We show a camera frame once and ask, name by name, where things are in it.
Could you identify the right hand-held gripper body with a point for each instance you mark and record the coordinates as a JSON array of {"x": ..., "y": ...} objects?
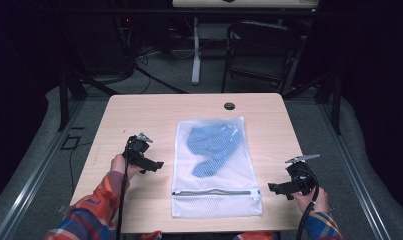
[{"x": 300, "y": 176}]

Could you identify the person's left hand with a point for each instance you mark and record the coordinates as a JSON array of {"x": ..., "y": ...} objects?
[{"x": 119, "y": 164}]

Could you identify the person's right hand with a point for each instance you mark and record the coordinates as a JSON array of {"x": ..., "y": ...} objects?
[{"x": 319, "y": 203}]

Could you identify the metal table bracket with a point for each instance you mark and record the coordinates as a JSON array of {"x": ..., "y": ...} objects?
[
  {"x": 330, "y": 206},
  {"x": 63, "y": 209}
]

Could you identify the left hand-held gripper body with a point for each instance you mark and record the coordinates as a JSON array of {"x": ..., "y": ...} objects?
[{"x": 135, "y": 150}]

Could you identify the white mesh laundry bag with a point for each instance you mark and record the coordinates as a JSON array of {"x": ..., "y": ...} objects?
[{"x": 219, "y": 203}]

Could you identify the black computer tower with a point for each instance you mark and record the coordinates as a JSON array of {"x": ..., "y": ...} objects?
[{"x": 99, "y": 46}]

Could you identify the black folding chair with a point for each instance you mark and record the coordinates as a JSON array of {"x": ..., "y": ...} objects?
[{"x": 262, "y": 43}]

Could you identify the aluminium floor rail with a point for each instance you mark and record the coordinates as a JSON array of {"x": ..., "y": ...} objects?
[
  {"x": 355, "y": 180},
  {"x": 32, "y": 180}
]

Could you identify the white desk leg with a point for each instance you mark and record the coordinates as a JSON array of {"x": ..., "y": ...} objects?
[{"x": 196, "y": 60}]

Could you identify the black metal stand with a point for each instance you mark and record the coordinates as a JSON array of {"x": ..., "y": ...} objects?
[
  {"x": 64, "y": 100},
  {"x": 336, "y": 106}
]

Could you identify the blue cloth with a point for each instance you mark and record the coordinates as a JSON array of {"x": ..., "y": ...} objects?
[{"x": 214, "y": 143}]

